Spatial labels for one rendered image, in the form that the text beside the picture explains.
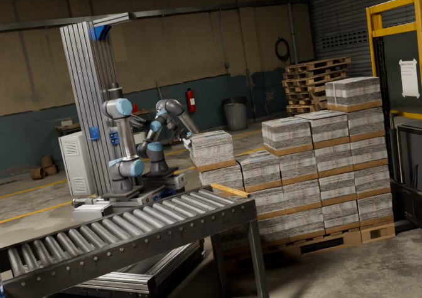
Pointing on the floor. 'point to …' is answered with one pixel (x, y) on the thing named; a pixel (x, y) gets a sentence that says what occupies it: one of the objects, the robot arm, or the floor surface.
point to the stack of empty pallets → (310, 81)
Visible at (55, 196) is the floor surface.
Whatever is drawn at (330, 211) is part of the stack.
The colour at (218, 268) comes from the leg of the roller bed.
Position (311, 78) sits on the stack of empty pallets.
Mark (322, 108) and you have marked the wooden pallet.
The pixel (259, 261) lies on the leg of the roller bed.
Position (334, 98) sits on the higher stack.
